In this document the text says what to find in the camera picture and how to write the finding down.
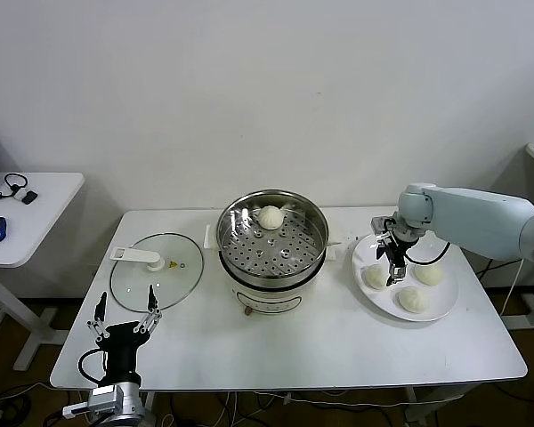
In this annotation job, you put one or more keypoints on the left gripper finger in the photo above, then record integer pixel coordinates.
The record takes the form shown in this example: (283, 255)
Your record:
(102, 309)
(151, 302)

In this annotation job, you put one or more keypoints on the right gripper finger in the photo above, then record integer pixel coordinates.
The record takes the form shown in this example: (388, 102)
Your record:
(380, 250)
(397, 271)

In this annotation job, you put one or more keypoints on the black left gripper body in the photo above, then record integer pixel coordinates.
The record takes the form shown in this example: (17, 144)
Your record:
(124, 335)

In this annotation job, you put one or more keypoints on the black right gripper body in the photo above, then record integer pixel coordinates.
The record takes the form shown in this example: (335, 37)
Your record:
(396, 251)

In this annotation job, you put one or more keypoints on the white steamed baozi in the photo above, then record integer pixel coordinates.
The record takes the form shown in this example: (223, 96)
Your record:
(376, 278)
(428, 273)
(413, 300)
(270, 218)

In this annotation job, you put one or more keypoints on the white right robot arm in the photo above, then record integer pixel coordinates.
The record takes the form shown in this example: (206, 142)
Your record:
(471, 213)

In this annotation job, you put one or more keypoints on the steel perforated steamer basket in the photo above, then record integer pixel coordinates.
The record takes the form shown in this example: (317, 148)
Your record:
(271, 253)

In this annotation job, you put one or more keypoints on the white round plate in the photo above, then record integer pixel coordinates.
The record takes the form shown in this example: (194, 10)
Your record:
(445, 298)

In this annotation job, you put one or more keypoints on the white side table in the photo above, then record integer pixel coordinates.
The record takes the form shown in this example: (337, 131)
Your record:
(49, 213)

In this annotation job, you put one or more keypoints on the white computer mouse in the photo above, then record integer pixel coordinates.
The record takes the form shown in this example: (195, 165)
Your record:
(30, 198)

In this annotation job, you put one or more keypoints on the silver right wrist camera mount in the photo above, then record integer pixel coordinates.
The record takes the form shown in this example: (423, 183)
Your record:
(379, 226)

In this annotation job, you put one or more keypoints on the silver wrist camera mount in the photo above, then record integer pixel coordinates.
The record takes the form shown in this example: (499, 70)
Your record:
(379, 226)
(107, 398)

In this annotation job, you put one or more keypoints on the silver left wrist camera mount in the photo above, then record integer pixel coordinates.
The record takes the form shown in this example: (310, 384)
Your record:
(107, 398)

